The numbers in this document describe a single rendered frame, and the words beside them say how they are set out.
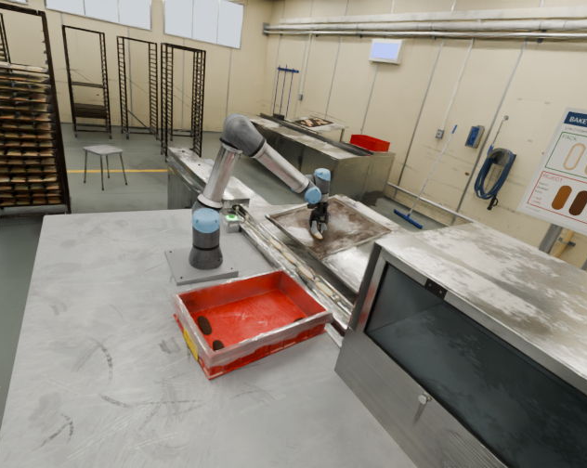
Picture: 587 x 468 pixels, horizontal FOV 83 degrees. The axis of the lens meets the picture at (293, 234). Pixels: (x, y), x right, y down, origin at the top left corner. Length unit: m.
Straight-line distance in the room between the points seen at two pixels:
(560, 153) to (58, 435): 1.92
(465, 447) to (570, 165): 1.22
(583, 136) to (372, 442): 1.38
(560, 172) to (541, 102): 3.19
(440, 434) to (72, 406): 0.91
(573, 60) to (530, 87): 0.42
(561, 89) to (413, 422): 4.32
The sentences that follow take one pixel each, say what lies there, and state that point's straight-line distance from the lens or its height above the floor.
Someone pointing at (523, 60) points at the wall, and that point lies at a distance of 5.12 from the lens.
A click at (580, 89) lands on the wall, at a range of 4.85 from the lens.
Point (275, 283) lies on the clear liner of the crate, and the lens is 1.42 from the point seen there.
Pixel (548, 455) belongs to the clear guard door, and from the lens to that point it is 0.85.
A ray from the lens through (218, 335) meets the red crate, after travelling 1.21.
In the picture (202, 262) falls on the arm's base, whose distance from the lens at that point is 1.49.
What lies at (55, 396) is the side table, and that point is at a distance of 1.13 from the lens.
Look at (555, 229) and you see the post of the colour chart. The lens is 1.82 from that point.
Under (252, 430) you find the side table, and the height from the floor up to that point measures 0.82.
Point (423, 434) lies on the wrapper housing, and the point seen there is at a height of 0.92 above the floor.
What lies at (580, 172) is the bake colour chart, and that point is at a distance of 1.77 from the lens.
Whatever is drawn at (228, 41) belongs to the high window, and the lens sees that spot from 9.04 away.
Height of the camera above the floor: 1.66
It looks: 25 degrees down
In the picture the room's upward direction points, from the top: 10 degrees clockwise
